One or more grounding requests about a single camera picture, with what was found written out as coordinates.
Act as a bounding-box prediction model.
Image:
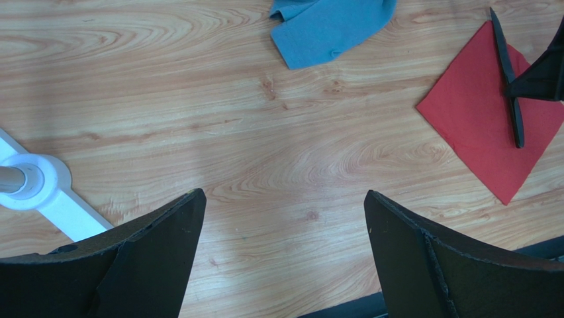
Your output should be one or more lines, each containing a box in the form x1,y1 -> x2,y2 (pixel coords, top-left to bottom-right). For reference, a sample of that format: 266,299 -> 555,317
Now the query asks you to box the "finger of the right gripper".
505,20 -> 563,101

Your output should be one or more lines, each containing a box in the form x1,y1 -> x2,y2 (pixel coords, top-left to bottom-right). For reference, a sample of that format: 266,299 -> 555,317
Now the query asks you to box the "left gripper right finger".
364,190 -> 563,317

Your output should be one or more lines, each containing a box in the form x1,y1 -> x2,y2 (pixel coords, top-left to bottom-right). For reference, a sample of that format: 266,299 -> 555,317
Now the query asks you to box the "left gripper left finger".
1,189 -> 207,317

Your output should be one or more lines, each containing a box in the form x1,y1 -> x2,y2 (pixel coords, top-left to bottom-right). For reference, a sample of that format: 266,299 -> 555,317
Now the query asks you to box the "red paper napkin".
416,21 -> 563,205

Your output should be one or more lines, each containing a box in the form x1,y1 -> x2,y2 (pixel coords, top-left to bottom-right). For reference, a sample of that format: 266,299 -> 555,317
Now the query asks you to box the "white clothes rack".
1,130 -> 113,242

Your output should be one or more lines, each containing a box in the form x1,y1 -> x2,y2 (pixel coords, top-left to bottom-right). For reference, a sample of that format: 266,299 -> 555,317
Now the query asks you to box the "blue-grey shirt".
269,0 -> 397,70

